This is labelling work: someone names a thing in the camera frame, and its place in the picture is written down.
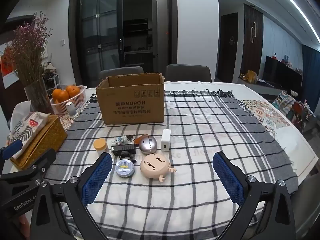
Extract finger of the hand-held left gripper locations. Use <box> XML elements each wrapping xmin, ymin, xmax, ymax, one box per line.
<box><xmin>0</xmin><ymin>148</ymin><xmax>57</xmax><ymax>182</ymax></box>
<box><xmin>0</xmin><ymin>139</ymin><xmax>23</xmax><ymax>164</ymax></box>

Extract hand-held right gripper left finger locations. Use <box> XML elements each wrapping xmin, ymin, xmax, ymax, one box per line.
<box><xmin>30</xmin><ymin>152</ymin><xmax>113</xmax><ymax>240</ymax></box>

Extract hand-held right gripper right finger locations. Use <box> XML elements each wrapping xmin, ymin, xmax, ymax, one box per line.
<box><xmin>212</xmin><ymin>151</ymin><xmax>297</xmax><ymax>240</ymax></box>

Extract round metal tin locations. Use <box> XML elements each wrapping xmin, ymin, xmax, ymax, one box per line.
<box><xmin>115</xmin><ymin>159</ymin><xmax>135</xmax><ymax>177</ymax></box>

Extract jar with yellow lid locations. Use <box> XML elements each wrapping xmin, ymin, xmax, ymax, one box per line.
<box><xmin>93</xmin><ymin>139</ymin><xmax>110</xmax><ymax>157</ymax></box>

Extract black rectangular device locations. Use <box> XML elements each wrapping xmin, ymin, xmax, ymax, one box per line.
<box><xmin>111</xmin><ymin>144</ymin><xmax>137</xmax><ymax>157</ymax></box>

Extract beige round toy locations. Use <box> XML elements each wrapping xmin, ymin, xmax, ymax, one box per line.
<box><xmin>139</xmin><ymin>153</ymin><xmax>178</xmax><ymax>182</ymax></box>

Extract silver ball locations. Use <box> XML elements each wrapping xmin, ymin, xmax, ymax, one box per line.
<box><xmin>139</xmin><ymin>136</ymin><xmax>158</xmax><ymax>153</ymax></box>

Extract white charger block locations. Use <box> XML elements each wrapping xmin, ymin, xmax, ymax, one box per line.
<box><xmin>161</xmin><ymin>129</ymin><xmax>172</xmax><ymax>152</ymax></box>

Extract brown cardboard box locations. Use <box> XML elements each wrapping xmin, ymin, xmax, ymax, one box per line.
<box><xmin>96</xmin><ymin>72</ymin><xmax>165</xmax><ymax>125</ymax></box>

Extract woven yellow tissue box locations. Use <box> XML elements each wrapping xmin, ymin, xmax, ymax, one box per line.
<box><xmin>10</xmin><ymin>115</ymin><xmax>68</xmax><ymax>169</ymax></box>

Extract floral tissue pack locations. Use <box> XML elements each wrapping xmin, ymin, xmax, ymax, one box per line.
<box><xmin>7</xmin><ymin>111</ymin><xmax>52</xmax><ymax>159</ymax></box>

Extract small white cylinder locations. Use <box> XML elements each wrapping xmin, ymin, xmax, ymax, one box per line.
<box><xmin>65</xmin><ymin>101</ymin><xmax>78</xmax><ymax>117</ymax></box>

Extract grey white plaid blanket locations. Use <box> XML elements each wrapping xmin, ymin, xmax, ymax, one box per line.
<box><xmin>44</xmin><ymin>88</ymin><xmax>299</xmax><ymax>240</ymax></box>

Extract glass vase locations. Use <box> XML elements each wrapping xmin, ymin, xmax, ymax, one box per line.
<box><xmin>24</xmin><ymin>79</ymin><xmax>55</xmax><ymax>115</ymax></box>

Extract pile of oranges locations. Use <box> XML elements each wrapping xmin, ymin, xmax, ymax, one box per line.
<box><xmin>52</xmin><ymin>85</ymin><xmax>82</xmax><ymax>103</ymax></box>

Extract white plastic fruit basket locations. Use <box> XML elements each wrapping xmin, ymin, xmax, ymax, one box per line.
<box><xmin>50</xmin><ymin>85</ymin><xmax>87</xmax><ymax>115</ymax></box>

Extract white shoe rack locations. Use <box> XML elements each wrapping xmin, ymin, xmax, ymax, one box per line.
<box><xmin>42</xmin><ymin>64</ymin><xmax>60</xmax><ymax>88</ymax></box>

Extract colourful patterned cushion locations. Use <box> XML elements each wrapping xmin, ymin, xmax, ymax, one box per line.
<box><xmin>271</xmin><ymin>91</ymin><xmax>315</xmax><ymax>130</ymax></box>

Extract white television cabinet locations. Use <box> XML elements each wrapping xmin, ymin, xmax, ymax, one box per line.
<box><xmin>237</xmin><ymin>77</ymin><xmax>288</xmax><ymax>95</ymax></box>

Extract dried purple flowers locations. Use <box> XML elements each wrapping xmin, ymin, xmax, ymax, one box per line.
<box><xmin>9</xmin><ymin>11</ymin><xmax>53</xmax><ymax>88</ymax></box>

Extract yellow package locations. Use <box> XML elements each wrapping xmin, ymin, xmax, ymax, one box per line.
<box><xmin>240</xmin><ymin>70</ymin><xmax>258</xmax><ymax>83</ymax></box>

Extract grey dining chair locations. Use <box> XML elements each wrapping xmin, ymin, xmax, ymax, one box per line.
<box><xmin>165</xmin><ymin>64</ymin><xmax>212</xmax><ymax>82</ymax></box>
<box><xmin>98</xmin><ymin>66</ymin><xmax>145</xmax><ymax>85</ymax></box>

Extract black television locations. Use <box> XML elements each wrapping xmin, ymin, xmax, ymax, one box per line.
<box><xmin>264</xmin><ymin>56</ymin><xmax>303</xmax><ymax>90</ymax></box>

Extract dark wooden door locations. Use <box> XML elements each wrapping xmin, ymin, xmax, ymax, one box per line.
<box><xmin>216</xmin><ymin>12</ymin><xmax>239</xmax><ymax>83</ymax></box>

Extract blue curtain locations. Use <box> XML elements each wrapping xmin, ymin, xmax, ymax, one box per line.
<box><xmin>301</xmin><ymin>44</ymin><xmax>320</xmax><ymax>110</ymax></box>

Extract dark sliding glass door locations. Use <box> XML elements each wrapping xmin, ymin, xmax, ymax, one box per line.
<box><xmin>69</xmin><ymin>0</ymin><xmax>124</xmax><ymax>88</ymax></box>

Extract small figurine keychain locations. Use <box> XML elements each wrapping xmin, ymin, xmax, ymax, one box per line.
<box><xmin>114</xmin><ymin>134</ymin><xmax>135</xmax><ymax>145</ymax></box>

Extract red white wall painting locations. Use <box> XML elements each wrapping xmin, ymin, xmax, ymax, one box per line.
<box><xmin>0</xmin><ymin>41</ymin><xmax>20</xmax><ymax>89</ymax></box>

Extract dark wardrobe with gold handles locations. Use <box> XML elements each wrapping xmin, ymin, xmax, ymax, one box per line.
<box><xmin>241</xmin><ymin>4</ymin><xmax>264</xmax><ymax>80</ymax></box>

